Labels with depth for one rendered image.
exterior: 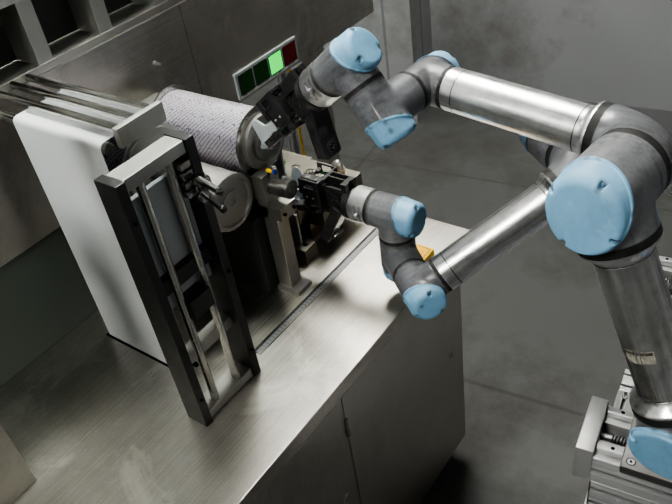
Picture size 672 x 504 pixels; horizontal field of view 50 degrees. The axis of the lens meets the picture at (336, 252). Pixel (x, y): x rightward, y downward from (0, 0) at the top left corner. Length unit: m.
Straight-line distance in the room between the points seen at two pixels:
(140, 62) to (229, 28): 0.28
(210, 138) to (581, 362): 1.64
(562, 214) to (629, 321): 0.19
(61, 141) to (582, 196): 0.83
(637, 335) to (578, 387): 1.50
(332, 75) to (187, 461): 0.72
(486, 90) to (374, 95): 0.18
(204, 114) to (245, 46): 0.42
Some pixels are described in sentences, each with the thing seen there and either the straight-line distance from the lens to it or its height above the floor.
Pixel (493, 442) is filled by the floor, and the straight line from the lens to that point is 2.44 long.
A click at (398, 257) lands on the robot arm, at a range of 1.46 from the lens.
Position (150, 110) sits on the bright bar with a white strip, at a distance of 1.24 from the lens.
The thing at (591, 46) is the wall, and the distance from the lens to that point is 3.85.
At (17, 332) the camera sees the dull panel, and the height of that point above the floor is 0.99.
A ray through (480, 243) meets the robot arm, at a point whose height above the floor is 1.10.
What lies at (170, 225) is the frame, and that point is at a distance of 1.22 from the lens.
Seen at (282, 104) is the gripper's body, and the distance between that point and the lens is 1.33.
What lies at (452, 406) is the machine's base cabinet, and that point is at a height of 0.32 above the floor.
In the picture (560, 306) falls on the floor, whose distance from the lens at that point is 2.88.
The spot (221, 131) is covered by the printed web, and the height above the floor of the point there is 1.29.
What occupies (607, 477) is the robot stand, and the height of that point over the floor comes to 0.71.
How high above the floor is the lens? 1.96
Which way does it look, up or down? 38 degrees down
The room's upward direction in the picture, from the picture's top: 10 degrees counter-clockwise
